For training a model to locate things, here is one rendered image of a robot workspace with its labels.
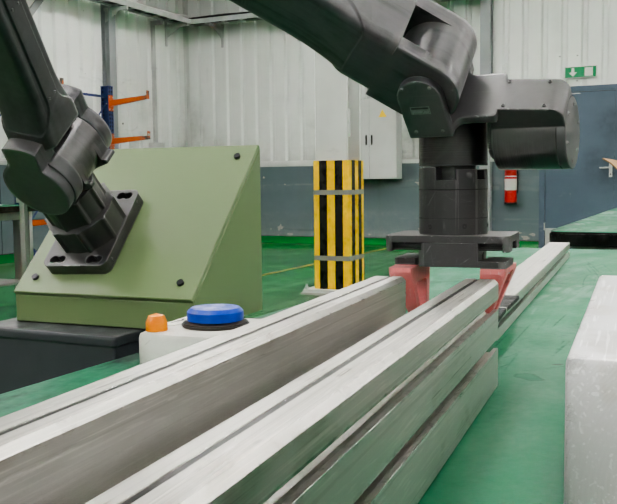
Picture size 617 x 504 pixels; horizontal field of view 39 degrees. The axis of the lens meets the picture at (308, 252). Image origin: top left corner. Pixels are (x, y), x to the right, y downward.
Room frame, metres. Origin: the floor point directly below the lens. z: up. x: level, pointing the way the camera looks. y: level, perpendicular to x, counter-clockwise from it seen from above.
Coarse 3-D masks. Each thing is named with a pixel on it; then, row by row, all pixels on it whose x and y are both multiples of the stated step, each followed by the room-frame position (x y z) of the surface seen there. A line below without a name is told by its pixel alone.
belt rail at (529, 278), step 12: (540, 252) 1.52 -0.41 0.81; (552, 252) 1.52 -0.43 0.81; (564, 252) 1.63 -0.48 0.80; (528, 264) 1.32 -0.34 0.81; (540, 264) 1.31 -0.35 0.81; (552, 264) 1.40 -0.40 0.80; (516, 276) 1.16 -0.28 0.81; (528, 276) 1.15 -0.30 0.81; (540, 276) 1.23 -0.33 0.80; (552, 276) 1.40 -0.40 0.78; (516, 288) 1.03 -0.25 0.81; (528, 288) 1.09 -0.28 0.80; (540, 288) 1.23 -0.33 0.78; (528, 300) 1.09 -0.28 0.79; (516, 312) 0.99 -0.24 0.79; (504, 324) 0.90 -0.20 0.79
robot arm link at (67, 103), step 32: (0, 0) 0.77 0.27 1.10; (0, 32) 0.79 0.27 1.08; (32, 32) 0.82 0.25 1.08; (0, 64) 0.82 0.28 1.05; (32, 64) 0.83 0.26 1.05; (0, 96) 0.85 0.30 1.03; (32, 96) 0.84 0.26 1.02; (64, 96) 0.89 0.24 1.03; (32, 128) 0.87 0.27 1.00; (64, 128) 0.89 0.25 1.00; (96, 128) 0.94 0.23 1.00; (32, 160) 0.87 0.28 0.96; (64, 160) 0.90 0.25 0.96; (32, 192) 0.92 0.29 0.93; (64, 192) 0.90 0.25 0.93
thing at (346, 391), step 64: (320, 320) 0.50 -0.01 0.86; (384, 320) 0.62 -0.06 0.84; (448, 320) 0.48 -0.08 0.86; (128, 384) 0.33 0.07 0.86; (192, 384) 0.35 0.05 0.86; (256, 384) 0.41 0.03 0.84; (320, 384) 0.32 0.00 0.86; (384, 384) 0.36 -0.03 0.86; (448, 384) 0.48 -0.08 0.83; (0, 448) 0.25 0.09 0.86; (64, 448) 0.27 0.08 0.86; (128, 448) 0.31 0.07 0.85; (192, 448) 0.24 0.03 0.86; (256, 448) 0.24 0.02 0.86; (320, 448) 0.29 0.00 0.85; (384, 448) 0.36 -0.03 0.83; (448, 448) 0.48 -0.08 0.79
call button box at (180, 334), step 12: (168, 324) 0.61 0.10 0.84; (180, 324) 0.61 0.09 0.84; (192, 324) 0.60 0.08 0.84; (204, 324) 0.59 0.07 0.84; (216, 324) 0.59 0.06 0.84; (228, 324) 0.59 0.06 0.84; (240, 324) 0.59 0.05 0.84; (144, 336) 0.58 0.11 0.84; (156, 336) 0.58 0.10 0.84; (168, 336) 0.58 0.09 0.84; (180, 336) 0.57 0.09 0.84; (192, 336) 0.57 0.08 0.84; (204, 336) 0.57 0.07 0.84; (144, 348) 0.58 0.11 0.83; (156, 348) 0.58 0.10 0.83; (168, 348) 0.58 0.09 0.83; (180, 348) 0.57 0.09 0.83; (144, 360) 0.58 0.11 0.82
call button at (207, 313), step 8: (208, 304) 0.62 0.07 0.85; (216, 304) 0.62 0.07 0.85; (224, 304) 0.62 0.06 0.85; (232, 304) 0.62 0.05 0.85; (192, 312) 0.60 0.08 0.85; (200, 312) 0.59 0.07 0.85; (208, 312) 0.59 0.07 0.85; (216, 312) 0.59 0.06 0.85; (224, 312) 0.59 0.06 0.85; (232, 312) 0.59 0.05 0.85; (240, 312) 0.60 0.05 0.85; (192, 320) 0.59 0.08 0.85; (200, 320) 0.59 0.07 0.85; (208, 320) 0.59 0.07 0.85; (216, 320) 0.59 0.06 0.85; (224, 320) 0.59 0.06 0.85; (232, 320) 0.59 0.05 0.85; (240, 320) 0.60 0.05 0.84
